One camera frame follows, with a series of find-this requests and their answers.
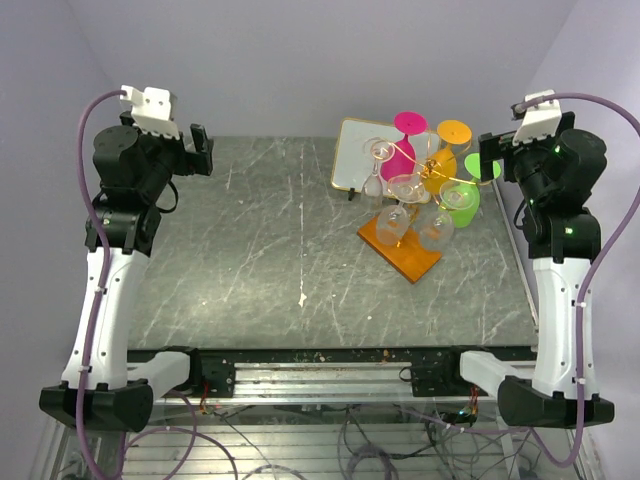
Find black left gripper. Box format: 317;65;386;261
120;111;213;201

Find orange plastic wine glass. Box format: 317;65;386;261
422;120;472;196

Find green plastic wine glass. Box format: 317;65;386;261
439;153;482;229

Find pink plastic wine glass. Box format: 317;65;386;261
380;111;428;181

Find clear glass front flute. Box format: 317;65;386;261
419;194;456;251

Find clear glass flute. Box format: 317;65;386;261
376;173;427;246
419;194;456;251

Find clear glass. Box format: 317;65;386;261
360;137;395;212

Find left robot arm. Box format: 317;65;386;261
39;124;214;432

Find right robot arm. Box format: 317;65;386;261
440;128;615;429

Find gold framed mirror tray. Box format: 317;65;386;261
331;118;438;200

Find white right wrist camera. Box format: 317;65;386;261
511;100;562;147

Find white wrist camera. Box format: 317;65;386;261
511;100;562;147
120;85;180;140

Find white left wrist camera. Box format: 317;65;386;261
120;85;180;140

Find gold wire wine glass rack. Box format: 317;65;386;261
357;165;465;283

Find aluminium rail frame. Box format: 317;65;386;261
29;359;601;480

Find loose cables under table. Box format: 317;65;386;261
199;399;551;480

